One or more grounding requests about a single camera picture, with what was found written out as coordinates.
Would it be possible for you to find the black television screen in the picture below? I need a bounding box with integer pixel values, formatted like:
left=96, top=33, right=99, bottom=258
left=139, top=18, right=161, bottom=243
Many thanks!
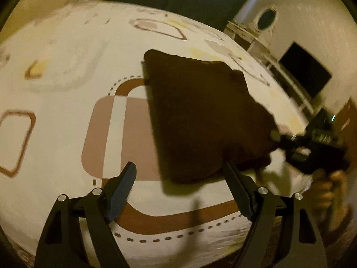
left=279, top=42, right=333, bottom=99

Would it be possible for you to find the round wall mirror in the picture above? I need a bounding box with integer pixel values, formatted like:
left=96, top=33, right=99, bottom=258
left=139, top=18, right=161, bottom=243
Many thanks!
left=257, top=8, right=279, bottom=31

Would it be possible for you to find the dark brown small garment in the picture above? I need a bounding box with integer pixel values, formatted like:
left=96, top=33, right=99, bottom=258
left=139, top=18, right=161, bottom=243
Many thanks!
left=142, top=49, right=279, bottom=185

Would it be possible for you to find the white printed bed sheet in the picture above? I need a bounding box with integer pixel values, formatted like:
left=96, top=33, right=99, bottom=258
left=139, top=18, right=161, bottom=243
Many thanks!
left=0, top=0, right=313, bottom=260

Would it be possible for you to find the person's right hand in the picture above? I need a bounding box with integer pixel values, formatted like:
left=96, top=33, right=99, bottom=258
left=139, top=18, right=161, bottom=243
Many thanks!
left=309, top=170, right=350, bottom=233

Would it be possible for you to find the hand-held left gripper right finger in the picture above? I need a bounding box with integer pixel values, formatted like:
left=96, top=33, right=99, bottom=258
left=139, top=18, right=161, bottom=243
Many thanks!
left=223, top=161, right=327, bottom=268

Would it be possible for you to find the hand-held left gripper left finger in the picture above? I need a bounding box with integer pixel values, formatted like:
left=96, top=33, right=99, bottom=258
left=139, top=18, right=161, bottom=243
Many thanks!
left=34, top=161, right=138, bottom=268

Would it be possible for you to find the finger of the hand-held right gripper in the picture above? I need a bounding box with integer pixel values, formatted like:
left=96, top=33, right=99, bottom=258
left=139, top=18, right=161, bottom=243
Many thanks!
left=269, top=130, right=297, bottom=149

